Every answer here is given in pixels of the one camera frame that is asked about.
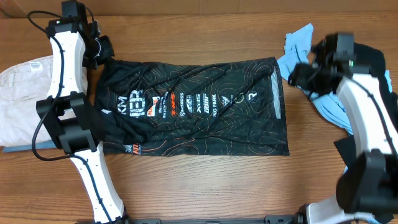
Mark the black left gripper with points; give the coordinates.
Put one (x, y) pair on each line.
(108, 50)

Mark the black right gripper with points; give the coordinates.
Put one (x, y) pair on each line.
(296, 78)

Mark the black printed cycling jersey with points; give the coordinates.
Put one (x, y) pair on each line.
(223, 109)

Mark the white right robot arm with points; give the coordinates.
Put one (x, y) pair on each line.
(368, 188)

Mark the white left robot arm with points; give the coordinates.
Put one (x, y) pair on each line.
(73, 123)

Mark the light blue shirt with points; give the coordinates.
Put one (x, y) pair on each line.
(297, 47)

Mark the plain black garment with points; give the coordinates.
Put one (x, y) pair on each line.
(364, 53)

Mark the beige folded trousers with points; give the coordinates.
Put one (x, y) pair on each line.
(23, 85)

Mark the blue denim jeans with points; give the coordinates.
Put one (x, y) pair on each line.
(40, 145)

